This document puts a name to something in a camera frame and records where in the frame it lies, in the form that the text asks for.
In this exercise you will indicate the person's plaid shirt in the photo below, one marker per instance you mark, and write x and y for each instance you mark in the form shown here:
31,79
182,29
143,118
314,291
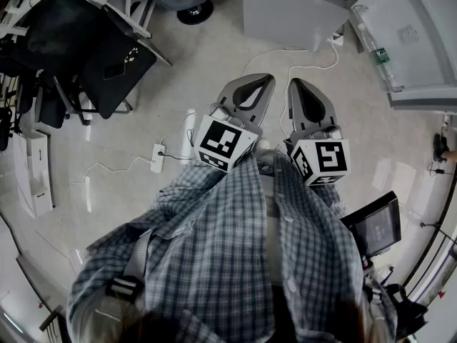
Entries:
214,263

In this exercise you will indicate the tan floor object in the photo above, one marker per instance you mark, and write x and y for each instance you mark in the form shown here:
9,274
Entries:
451,154

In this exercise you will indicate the black floor device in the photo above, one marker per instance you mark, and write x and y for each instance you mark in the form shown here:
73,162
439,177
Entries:
439,145

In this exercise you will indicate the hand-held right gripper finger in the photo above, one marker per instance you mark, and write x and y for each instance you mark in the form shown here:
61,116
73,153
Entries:
326,114
294,116

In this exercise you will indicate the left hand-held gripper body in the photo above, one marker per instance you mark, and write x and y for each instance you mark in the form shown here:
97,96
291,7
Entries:
225,143

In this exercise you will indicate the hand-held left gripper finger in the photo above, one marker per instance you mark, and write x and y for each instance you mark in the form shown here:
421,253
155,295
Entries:
228,91
266,102

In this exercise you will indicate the person's white shoe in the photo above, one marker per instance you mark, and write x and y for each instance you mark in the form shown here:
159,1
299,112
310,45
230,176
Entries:
263,144

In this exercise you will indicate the white power strip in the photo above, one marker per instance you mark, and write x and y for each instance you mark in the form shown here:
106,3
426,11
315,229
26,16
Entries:
157,157

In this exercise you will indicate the person's left forearm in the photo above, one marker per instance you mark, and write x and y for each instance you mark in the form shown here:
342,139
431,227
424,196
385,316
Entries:
200,188

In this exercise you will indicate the white refrigerator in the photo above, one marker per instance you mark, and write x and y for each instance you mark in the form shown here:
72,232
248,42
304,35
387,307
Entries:
285,9

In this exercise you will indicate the black caster wheel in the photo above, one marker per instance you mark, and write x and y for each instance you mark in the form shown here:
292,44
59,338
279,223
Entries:
194,13

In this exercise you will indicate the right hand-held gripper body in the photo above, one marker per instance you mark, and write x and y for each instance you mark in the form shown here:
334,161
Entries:
332,157

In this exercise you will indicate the person's right forearm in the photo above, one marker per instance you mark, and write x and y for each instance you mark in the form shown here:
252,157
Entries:
328,198

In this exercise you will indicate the clear bottle with green label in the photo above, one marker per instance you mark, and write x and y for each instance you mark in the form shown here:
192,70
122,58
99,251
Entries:
380,56

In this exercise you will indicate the black waist bag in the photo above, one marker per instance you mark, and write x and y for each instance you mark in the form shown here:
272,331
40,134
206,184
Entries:
407,306

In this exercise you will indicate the black display screen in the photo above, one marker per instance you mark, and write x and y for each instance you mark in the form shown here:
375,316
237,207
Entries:
378,227

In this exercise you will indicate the clear fridge door shelf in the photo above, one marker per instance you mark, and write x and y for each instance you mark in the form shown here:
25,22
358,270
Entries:
358,11

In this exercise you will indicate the black tripod stand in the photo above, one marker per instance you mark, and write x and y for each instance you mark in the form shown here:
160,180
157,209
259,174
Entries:
439,229

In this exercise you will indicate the black office chair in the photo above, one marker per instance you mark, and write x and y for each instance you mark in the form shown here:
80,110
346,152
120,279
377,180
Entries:
114,84
50,111

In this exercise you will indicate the white cardboard box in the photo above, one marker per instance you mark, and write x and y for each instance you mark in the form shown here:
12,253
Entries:
35,177

